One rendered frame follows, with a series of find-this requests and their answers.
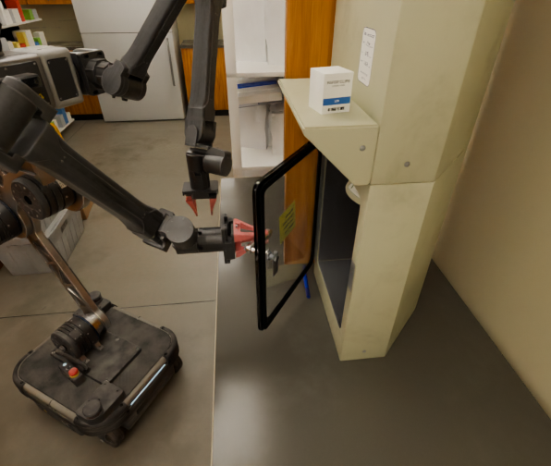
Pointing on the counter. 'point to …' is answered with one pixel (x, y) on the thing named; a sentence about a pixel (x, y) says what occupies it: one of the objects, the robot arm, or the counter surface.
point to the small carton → (330, 90)
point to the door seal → (264, 230)
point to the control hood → (336, 132)
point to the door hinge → (319, 206)
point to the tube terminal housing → (409, 147)
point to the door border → (260, 234)
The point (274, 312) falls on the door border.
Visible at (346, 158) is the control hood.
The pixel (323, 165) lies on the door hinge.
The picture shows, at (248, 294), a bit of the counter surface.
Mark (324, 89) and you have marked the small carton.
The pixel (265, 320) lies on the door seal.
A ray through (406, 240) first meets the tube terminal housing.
